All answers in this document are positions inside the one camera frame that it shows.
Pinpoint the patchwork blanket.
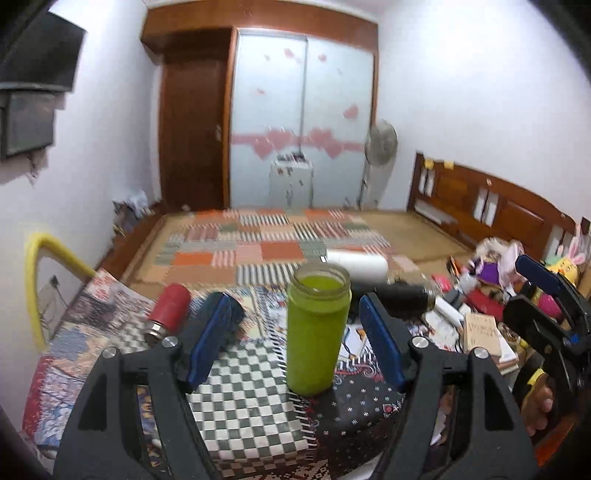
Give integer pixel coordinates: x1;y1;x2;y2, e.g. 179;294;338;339
154;208;416;288

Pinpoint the black cup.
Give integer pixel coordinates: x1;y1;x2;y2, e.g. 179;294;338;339
372;282;437;320

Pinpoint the person's right hand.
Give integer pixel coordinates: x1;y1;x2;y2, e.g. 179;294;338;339
525;383;556;437

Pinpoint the standing fan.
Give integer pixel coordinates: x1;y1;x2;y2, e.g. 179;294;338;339
358;119;399;210

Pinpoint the small white cabinet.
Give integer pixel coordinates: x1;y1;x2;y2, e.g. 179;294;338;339
269;154;315;208

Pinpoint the yellow and pink plush toy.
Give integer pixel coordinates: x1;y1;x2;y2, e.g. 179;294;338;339
545;220;591;296

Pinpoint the black wall television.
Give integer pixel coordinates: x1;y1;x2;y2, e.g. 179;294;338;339
0;9;88;93

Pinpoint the purple bag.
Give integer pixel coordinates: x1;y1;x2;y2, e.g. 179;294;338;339
473;256;513;284

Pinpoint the red cup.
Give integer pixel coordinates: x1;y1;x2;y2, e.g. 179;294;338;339
144;284;192;347

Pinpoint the small white bottle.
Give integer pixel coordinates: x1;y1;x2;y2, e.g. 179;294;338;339
435;295;465;329

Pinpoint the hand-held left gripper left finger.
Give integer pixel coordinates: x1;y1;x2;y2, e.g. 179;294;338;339
54;292;246;480

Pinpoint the dark framed wall panel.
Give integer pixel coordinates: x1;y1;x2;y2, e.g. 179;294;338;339
0;90;58;161

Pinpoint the green cup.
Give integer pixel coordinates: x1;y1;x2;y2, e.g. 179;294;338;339
286;263;352;397

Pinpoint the white cup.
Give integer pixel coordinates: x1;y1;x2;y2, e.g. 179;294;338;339
325;250;389;283

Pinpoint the yellow foam tube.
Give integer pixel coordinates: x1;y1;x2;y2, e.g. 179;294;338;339
24;233;99;352

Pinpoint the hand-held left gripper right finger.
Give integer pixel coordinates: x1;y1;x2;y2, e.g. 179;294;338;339
358;292;542;480

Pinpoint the wooden wardrobe with glass doors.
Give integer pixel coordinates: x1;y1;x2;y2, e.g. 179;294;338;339
141;4;380;214

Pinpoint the wooden headboard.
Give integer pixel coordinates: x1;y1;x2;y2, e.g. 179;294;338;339
406;151;579;274

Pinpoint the beige book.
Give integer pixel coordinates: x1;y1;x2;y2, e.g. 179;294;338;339
462;311;519;371

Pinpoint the checkered printed blanket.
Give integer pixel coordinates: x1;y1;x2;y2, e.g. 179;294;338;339
21;270;416;480

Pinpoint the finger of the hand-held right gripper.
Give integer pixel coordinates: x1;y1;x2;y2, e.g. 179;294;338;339
502;295;571;370
515;255;580;310

